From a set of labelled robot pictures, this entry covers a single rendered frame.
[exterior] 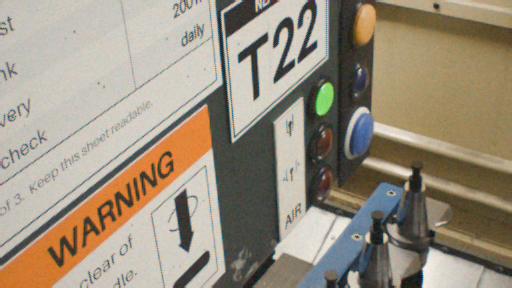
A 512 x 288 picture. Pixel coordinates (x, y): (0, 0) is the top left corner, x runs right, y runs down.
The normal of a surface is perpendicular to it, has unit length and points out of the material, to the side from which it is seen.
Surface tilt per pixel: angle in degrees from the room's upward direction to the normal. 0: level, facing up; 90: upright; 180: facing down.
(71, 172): 90
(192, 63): 90
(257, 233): 90
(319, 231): 24
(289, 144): 90
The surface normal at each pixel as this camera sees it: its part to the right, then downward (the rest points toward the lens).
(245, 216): 0.83, 0.28
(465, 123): -0.55, 0.51
